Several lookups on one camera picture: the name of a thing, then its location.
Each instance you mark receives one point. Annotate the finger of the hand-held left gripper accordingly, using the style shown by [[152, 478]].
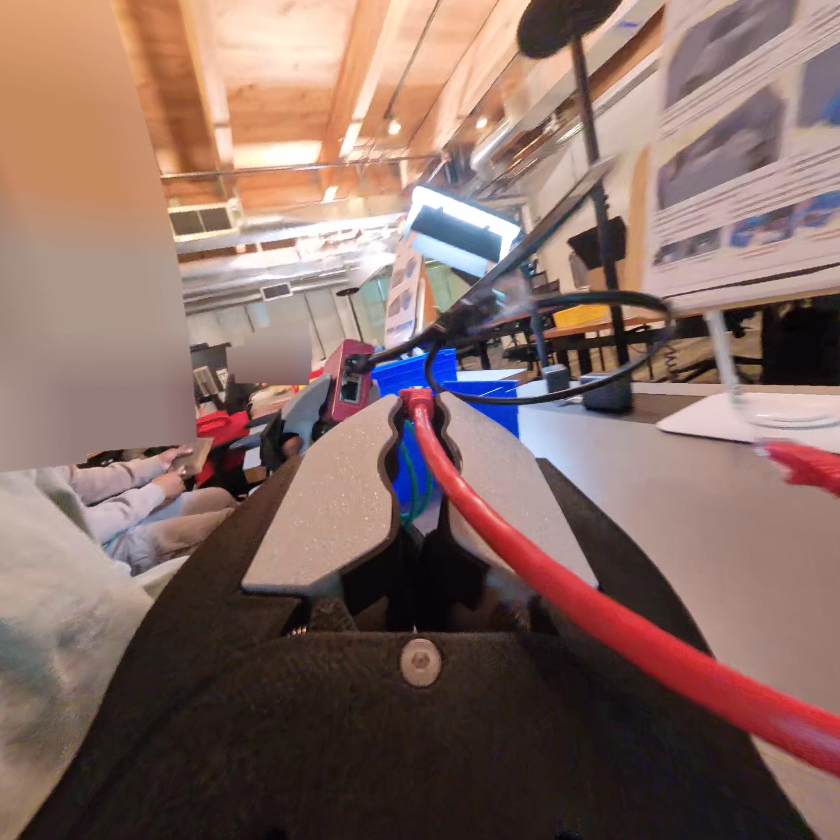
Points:
[[305, 407]]

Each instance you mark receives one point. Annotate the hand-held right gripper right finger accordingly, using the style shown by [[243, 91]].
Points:
[[531, 505]]

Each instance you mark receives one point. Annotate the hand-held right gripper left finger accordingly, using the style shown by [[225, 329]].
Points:
[[321, 518]]

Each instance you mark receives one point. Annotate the red ethernet splitter box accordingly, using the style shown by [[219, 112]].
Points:
[[351, 387]]

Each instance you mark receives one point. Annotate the blue plastic bin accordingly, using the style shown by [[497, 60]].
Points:
[[485, 400]]

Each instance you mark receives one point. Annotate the slim floor lamp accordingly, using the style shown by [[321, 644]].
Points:
[[348, 292]]

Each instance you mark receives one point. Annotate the black power adapter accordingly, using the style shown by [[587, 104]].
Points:
[[607, 394]]

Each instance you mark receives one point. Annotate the white side table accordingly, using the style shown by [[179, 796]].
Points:
[[489, 375]]

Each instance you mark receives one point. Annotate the black tripod stand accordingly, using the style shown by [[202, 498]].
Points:
[[535, 321]]

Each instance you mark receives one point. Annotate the wooden-edged background table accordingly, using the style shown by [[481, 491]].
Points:
[[590, 328]]

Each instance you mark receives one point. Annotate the yellow plastic bin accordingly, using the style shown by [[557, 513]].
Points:
[[584, 316]]

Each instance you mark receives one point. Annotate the studio light panel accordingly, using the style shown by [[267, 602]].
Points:
[[459, 229]]

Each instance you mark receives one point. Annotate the black floor lamp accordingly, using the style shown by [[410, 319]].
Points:
[[571, 26]]

